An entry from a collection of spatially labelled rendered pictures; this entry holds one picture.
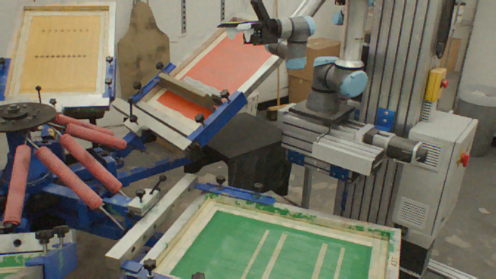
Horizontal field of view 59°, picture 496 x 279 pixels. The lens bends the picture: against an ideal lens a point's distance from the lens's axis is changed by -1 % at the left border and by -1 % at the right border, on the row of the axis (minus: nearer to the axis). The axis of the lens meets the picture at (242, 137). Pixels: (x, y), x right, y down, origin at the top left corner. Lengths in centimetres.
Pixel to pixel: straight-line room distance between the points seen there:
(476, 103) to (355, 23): 313
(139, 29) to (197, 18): 67
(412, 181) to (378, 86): 44
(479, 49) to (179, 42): 312
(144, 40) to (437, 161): 299
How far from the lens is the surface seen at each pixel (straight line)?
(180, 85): 215
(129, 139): 209
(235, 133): 247
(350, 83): 182
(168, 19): 443
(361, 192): 226
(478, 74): 535
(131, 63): 423
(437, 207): 210
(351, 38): 181
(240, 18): 255
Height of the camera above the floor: 195
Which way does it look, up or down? 24 degrees down
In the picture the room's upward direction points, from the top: 2 degrees clockwise
